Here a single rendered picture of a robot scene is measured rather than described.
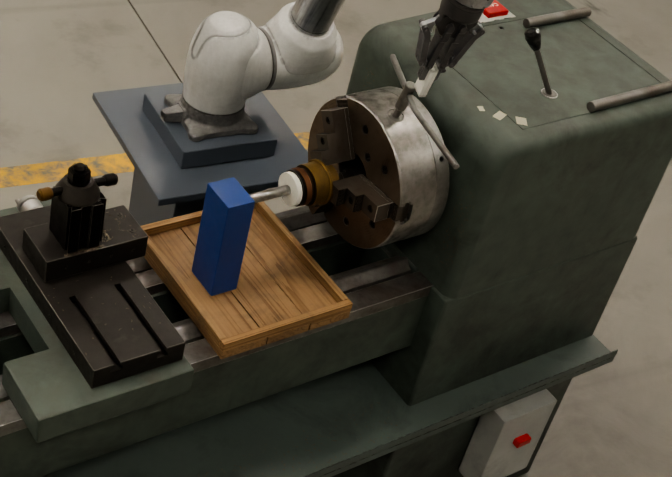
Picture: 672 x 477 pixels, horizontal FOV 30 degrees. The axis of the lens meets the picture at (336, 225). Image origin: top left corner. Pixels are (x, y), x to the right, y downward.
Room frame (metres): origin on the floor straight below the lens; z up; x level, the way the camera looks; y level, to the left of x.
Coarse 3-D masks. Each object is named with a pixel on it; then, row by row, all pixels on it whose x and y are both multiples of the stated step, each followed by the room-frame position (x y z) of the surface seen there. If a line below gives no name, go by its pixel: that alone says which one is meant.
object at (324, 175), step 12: (300, 168) 1.99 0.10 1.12; (312, 168) 1.99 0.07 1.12; (324, 168) 2.00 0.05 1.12; (300, 180) 1.96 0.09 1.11; (312, 180) 1.97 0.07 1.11; (324, 180) 1.98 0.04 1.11; (336, 180) 2.01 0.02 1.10; (312, 192) 1.96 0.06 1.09; (324, 192) 1.97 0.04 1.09; (300, 204) 1.94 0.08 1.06; (312, 204) 1.96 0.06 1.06; (324, 204) 1.98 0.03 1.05
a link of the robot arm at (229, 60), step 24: (216, 24) 2.52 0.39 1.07; (240, 24) 2.54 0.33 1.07; (192, 48) 2.51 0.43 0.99; (216, 48) 2.48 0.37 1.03; (240, 48) 2.49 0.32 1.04; (264, 48) 2.55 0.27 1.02; (192, 72) 2.48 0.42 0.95; (216, 72) 2.46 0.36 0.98; (240, 72) 2.49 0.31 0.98; (264, 72) 2.53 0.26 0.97; (192, 96) 2.47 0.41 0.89; (216, 96) 2.46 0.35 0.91; (240, 96) 2.50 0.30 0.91
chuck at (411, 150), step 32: (352, 96) 2.12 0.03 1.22; (384, 96) 2.13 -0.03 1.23; (320, 128) 2.16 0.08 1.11; (352, 128) 2.09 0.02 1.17; (384, 128) 2.03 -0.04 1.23; (416, 128) 2.07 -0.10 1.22; (352, 160) 2.12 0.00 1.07; (384, 160) 2.01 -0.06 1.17; (416, 160) 2.02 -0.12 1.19; (384, 192) 1.99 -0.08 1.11; (416, 192) 1.99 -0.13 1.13; (352, 224) 2.04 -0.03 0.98; (384, 224) 1.98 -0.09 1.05; (416, 224) 2.00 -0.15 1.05
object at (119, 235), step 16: (112, 208) 1.84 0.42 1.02; (48, 224) 1.74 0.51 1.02; (112, 224) 1.79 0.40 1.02; (128, 224) 1.80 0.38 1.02; (32, 240) 1.69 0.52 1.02; (48, 240) 1.70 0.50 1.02; (112, 240) 1.75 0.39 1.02; (128, 240) 1.76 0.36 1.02; (144, 240) 1.78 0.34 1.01; (32, 256) 1.68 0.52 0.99; (48, 256) 1.66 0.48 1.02; (64, 256) 1.67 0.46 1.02; (80, 256) 1.69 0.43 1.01; (96, 256) 1.71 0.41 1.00; (112, 256) 1.74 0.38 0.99; (128, 256) 1.76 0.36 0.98; (48, 272) 1.65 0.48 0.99; (64, 272) 1.67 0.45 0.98; (80, 272) 1.69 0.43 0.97
